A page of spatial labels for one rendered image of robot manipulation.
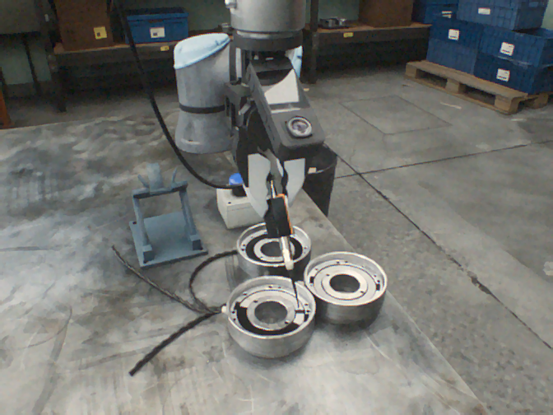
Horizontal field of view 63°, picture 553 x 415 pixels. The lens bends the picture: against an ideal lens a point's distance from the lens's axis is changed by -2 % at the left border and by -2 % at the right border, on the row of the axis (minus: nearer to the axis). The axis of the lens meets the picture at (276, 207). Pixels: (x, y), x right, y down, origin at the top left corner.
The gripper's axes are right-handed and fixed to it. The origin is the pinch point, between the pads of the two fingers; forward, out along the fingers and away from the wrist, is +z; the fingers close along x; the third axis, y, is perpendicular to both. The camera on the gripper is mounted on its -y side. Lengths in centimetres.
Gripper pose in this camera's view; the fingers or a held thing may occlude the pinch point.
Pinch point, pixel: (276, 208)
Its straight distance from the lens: 55.3
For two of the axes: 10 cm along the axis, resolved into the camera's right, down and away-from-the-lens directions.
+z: 0.0, 8.6, 5.2
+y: -3.8, -4.8, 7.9
